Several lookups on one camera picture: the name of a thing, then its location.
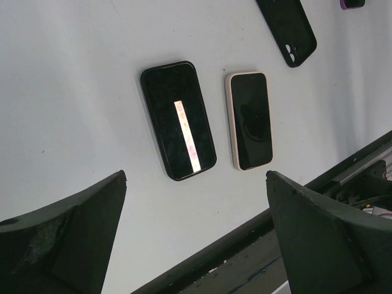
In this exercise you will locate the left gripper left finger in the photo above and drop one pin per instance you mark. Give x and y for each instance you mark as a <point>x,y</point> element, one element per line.
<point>64,247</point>

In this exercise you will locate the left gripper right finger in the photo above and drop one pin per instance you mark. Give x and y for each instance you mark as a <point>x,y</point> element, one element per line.
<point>328,246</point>

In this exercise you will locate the beige phone case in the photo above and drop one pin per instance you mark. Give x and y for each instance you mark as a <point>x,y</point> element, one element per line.
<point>231,122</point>

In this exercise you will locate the large black phone case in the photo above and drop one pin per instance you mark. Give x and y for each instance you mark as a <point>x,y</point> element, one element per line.
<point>290,28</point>

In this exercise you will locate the purple-edged phone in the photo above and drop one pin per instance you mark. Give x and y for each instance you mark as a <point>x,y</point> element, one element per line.
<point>351,4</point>

